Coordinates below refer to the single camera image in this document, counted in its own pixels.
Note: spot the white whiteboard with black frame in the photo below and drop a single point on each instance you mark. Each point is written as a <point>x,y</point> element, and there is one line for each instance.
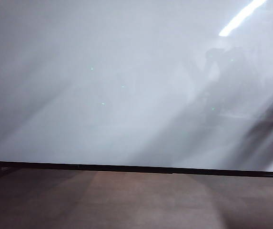
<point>126,83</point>

